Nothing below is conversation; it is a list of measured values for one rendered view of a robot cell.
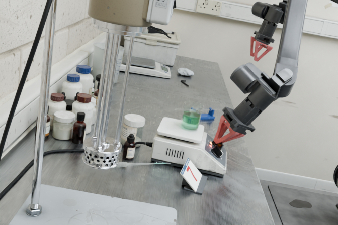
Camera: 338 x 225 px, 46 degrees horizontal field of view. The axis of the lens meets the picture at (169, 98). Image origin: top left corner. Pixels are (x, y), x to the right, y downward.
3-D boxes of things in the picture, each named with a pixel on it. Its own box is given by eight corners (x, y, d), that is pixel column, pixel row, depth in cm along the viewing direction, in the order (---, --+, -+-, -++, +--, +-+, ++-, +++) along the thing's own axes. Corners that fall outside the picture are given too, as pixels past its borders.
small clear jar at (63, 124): (47, 136, 108) (49, 114, 106) (60, 130, 113) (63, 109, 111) (64, 142, 106) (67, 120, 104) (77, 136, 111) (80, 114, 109)
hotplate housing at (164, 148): (225, 158, 115) (231, 132, 113) (224, 179, 103) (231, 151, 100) (150, 141, 117) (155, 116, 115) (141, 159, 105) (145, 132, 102)
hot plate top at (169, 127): (203, 128, 113) (204, 125, 113) (201, 144, 101) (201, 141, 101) (163, 119, 114) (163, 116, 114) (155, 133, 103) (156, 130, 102)
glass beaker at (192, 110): (176, 125, 110) (181, 97, 107) (193, 125, 112) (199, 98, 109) (184, 134, 104) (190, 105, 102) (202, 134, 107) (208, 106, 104)
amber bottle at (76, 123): (75, 145, 106) (79, 116, 103) (69, 140, 108) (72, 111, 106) (86, 143, 108) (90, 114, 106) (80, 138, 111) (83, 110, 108)
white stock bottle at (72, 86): (82, 112, 129) (86, 78, 126) (63, 112, 126) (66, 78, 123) (76, 105, 135) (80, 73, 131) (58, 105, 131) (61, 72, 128)
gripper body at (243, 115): (220, 110, 106) (239, 91, 104) (238, 117, 114) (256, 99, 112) (234, 128, 102) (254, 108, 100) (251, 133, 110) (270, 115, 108)
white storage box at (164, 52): (174, 54, 249) (178, 31, 245) (176, 68, 214) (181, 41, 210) (125, 46, 247) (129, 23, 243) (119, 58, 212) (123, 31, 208)
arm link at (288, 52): (316, -35, 120) (306, -9, 130) (296, -38, 121) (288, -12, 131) (297, 83, 100) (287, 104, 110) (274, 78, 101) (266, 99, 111)
